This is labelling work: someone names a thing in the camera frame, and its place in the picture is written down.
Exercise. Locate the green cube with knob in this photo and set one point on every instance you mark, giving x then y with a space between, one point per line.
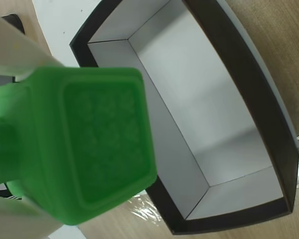
102 137

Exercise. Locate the dark cardboard box white inside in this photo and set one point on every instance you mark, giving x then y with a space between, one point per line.
189 99

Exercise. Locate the black round stand base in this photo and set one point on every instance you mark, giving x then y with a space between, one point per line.
15 21

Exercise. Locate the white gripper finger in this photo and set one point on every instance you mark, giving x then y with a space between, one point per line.
15 44
15 219

